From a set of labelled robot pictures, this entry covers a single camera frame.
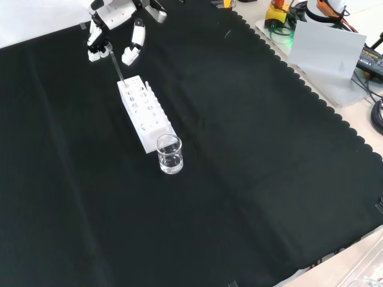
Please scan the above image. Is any pale board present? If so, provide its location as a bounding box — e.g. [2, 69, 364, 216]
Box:
[289, 19, 368, 81]

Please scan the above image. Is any grey base plate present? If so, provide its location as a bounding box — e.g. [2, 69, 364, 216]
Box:
[254, 17, 372, 108]

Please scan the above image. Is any black bench cloth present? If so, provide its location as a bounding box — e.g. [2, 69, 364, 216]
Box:
[0, 0, 383, 287]

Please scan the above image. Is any yellow stop button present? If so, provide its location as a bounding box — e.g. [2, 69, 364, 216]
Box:
[263, 0, 291, 30]

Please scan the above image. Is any clear glass beaker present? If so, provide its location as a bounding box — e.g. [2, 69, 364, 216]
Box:
[156, 134, 184, 175]

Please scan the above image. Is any white test tube rack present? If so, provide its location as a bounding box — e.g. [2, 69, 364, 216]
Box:
[116, 75, 176, 154]

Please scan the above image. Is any green cable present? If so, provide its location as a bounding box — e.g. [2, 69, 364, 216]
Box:
[268, 26, 296, 46]

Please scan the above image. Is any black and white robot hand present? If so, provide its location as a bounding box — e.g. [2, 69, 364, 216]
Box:
[86, 0, 168, 65]

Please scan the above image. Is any coiled black cable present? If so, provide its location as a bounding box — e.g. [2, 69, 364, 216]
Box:
[370, 98, 383, 136]

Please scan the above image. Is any black power adapter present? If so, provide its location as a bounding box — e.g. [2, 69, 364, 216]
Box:
[356, 44, 383, 76]

